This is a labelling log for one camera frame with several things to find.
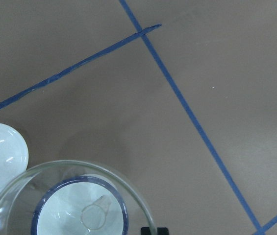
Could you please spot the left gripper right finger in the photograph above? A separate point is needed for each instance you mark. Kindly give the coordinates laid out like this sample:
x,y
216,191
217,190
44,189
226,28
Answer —
x,y
162,231

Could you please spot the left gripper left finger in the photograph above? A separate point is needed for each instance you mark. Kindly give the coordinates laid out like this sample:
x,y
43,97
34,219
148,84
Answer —
x,y
145,231

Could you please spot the clear glass funnel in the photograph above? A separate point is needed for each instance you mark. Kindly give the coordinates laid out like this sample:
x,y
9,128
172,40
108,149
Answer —
x,y
20,197

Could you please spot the white ceramic lid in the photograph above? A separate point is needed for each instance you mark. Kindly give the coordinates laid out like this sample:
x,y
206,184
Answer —
x,y
13,154

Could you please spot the white enamel mug blue rim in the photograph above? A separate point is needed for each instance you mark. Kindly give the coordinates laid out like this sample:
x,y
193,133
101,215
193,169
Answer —
x,y
82,205

